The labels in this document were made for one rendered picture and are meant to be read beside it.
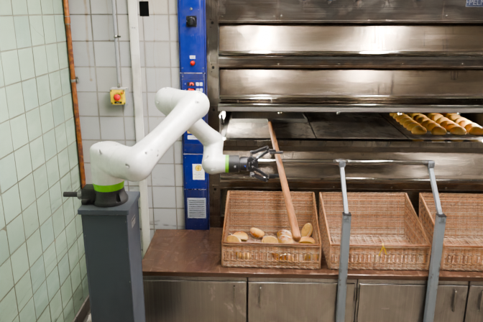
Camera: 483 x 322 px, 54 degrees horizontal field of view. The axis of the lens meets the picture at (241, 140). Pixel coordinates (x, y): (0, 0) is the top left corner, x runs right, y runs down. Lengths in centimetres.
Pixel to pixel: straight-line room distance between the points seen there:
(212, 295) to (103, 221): 99
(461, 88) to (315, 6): 100
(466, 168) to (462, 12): 95
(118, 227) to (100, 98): 123
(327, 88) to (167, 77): 96
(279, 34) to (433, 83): 97
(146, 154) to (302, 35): 139
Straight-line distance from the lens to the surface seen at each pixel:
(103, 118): 307
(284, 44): 285
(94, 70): 303
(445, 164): 323
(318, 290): 276
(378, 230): 316
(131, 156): 183
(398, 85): 300
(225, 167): 240
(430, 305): 288
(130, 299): 215
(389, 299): 287
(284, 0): 287
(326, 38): 288
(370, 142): 304
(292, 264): 272
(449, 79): 311
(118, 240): 203
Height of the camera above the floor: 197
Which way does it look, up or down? 16 degrees down
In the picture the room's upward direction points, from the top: straight up
